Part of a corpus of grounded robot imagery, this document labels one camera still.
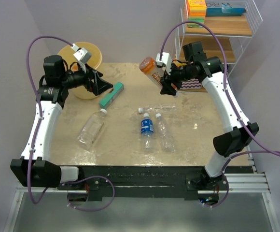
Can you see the large clear square bottle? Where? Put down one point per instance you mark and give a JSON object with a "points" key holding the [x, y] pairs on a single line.
{"points": [[92, 129]]}

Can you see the crushed clear bottle white cap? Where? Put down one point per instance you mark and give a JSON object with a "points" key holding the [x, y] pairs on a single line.
{"points": [[158, 108]]}

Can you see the blue box on shelf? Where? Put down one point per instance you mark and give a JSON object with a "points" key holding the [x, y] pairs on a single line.
{"points": [[224, 8]]}

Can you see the white wire shelf rack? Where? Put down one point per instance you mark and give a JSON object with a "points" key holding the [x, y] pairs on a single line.
{"points": [[233, 32]]}

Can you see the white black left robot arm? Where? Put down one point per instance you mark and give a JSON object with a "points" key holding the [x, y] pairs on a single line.
{"points": [[34, 168]]}

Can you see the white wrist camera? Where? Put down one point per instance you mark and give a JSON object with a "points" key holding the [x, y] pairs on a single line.
{"points": [[164, 60], [81, 55]]}

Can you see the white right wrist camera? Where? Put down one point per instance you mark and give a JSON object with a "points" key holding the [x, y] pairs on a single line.
{"points": [[164, 60]]}

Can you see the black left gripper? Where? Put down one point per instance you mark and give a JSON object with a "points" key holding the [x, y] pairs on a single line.
{"points": [[98, 85]]}

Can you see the slim clear bottle white cap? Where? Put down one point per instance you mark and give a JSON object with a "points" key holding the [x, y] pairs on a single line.
{"points": [[167, 142]]}

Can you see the teal rectangular box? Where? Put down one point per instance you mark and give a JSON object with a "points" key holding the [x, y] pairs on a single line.
{"points": [[106, 101]]}

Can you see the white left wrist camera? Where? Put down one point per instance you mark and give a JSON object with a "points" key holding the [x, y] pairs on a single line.
{"points": [[81, 55]]}

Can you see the blue label clear bottle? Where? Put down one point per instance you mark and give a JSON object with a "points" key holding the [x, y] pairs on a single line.
{"points": [[147, 134]]}

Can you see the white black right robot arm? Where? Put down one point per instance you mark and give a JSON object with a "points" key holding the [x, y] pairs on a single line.
{"points": [[210, 73]]}

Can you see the orange label clear bottle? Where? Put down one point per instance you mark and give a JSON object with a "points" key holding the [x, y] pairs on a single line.
{"points": [[149, 68]]}

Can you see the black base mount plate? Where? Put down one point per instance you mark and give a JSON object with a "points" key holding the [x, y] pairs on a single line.
{"points": [[144, 182]]}

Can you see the purple wavy pattern pouch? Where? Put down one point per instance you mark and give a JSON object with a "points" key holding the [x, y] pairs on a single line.
{"points": [[191, 85]]}

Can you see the stacked colourful sponges top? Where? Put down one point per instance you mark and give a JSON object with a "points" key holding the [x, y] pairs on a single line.
{"points": [[196, 10]]}

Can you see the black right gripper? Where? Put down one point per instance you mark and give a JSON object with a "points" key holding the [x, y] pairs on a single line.
{"points": [[167, 88]]}

